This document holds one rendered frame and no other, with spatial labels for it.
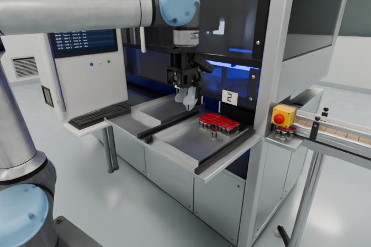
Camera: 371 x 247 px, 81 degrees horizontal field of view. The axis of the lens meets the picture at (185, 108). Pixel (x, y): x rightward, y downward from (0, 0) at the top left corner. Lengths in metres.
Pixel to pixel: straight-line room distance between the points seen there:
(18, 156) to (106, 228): 1.27
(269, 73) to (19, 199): 0.87
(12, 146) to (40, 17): 0.33
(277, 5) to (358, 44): 4.63
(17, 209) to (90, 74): 1.03
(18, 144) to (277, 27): 0.87
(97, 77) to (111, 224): 1.05
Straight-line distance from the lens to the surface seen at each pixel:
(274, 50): 0.92
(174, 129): 1.01
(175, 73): 0.64
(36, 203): 0.58
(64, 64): 1.41
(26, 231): 0.58
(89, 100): 1.51
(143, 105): 1.29
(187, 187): 1.59
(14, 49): 5.99
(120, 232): 1.78
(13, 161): 0.65
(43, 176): 0.68
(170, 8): 0.44
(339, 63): 5.58
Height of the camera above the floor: 1.37
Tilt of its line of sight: 22 degrees down
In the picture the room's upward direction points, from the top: straight up
